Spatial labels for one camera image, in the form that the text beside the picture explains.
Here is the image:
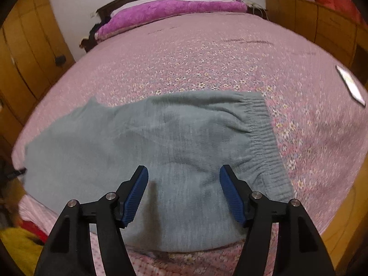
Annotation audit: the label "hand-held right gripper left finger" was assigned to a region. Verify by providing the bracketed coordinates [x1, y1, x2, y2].
[34, 165, 149, 276]

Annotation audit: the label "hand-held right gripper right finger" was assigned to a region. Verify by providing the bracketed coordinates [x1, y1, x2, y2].
[219, 164, 337, 276]

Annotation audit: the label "grey-green pants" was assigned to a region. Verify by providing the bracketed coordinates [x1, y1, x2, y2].
[23, 90, 294, 252]

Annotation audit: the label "red cloth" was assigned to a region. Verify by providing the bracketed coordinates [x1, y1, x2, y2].
[19, 220, 49, 243]

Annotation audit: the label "person's yellow jacket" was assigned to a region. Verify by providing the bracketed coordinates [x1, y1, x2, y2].
[0, 227, 46, 276]

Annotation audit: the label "pink floral bed sheet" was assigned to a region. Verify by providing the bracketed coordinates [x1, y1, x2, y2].
[11, 13, 363, 276]

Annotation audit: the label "dark clothes pile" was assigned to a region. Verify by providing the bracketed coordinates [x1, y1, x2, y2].
[79, 20, 111, 53]

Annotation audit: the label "smartphone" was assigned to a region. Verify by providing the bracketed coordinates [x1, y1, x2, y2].
[336, 65, 366, 107]

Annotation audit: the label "magenta fuzzy blanket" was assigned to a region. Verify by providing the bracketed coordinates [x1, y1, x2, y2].
[96, 0, 248, 44]

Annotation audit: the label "wooden wardrobe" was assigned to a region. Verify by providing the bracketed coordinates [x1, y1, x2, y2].
[0, 0, 76, 150]

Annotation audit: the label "wooden cabinet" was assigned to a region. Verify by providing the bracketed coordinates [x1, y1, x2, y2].
[265, 0, 368, 72]

